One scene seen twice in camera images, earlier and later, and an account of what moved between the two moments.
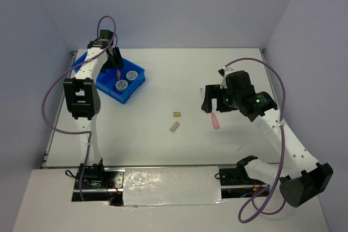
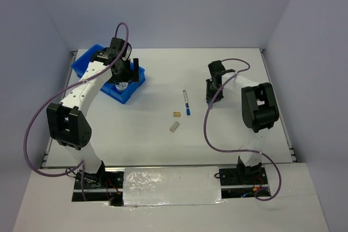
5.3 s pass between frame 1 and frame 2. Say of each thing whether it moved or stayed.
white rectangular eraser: stayed
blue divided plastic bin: stayed
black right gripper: moved
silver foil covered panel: stayed
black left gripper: moved
